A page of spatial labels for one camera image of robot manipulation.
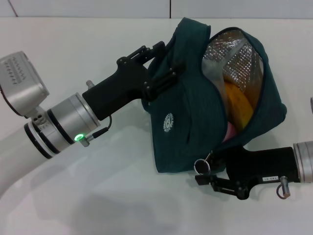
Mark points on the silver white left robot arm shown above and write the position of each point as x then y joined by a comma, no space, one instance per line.
24,147

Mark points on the pink toy peach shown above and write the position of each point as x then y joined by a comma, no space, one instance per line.
231,133

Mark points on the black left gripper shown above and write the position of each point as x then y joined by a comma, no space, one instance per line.
117,93

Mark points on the dark teal insulated bag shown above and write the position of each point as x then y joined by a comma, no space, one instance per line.
190,117

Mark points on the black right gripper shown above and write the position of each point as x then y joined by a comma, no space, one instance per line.
264,164

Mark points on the yellow toy banana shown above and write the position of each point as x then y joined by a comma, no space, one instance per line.
238,105

